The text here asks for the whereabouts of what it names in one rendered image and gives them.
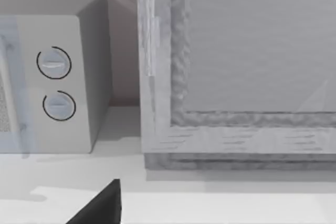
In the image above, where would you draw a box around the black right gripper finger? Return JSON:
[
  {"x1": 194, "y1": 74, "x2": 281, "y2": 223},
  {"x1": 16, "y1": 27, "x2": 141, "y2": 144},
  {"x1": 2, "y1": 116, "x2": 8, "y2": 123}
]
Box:
[{"x1": 65, "y1": 178, "x2": 122, "y2": 224}]

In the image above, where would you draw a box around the pale blue microwave door handle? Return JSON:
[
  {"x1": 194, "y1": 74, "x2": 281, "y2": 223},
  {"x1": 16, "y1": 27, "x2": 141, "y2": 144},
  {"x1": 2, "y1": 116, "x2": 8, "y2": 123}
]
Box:
[{"x1": 0, "y1": 34, "x2": 27, "y2": 133}]

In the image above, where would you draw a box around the grey cabinet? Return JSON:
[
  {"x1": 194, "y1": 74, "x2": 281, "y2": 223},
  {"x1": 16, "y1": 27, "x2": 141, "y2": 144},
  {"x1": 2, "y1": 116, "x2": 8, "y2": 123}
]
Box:
[{"x1": 136, "y1": 0, "x2": 336, "y2": 172}]

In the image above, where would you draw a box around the pale blue microwave knob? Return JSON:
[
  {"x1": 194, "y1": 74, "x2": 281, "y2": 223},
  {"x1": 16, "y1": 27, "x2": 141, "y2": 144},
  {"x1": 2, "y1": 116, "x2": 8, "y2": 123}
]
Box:
[
  {"x1": 42, "y1": 90, "x2": 77, "y2": 122},
  {"x1": 36, "y1": 46, "x2": 72, "y2": 80}
]

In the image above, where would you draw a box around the pale microwave oven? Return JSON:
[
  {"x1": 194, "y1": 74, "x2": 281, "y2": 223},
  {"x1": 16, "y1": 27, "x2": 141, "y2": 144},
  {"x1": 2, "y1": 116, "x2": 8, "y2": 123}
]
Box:
[{"x1": 0, "y1": 0, "x2": 114, "y2": 154}]

